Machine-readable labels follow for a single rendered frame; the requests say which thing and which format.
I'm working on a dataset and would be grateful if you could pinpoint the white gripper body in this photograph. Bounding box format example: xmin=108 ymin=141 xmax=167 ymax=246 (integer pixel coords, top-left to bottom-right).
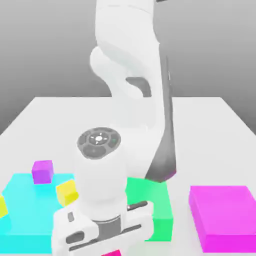
xmin=51 ymin=201 xmax=155 ymax=256

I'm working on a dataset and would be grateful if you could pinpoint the large magenta box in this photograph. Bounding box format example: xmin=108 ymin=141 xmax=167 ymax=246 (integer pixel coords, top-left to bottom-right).
xmin=188 ymin=185 xmax=256 ymax=254

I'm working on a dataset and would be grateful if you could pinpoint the large green box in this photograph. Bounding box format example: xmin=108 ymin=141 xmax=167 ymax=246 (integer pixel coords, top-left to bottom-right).
xmin=124 ymin=176 xmax=174 ymax=243

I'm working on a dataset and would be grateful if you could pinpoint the small pink cube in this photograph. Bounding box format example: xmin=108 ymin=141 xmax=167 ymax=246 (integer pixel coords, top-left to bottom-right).
xmin=100 ymin=249 xmax=123 ymax=256

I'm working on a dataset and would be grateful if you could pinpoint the small yellow cube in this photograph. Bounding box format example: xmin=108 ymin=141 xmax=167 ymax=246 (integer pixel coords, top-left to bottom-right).
xmin=0 ymin=194 xmax=9 ymax=219
xmin=55 ymin=179 xmax=79 ymax=208

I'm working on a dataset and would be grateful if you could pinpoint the large cyan box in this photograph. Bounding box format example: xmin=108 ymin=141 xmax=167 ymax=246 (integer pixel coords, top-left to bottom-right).
xmin=0 ymin=172 xmax=81 ymax=255

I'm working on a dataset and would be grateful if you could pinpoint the small purple cube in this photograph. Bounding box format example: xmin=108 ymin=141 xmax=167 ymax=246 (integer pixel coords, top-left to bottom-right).
xmin=31 ymin=159 xmax=55 ymax=185

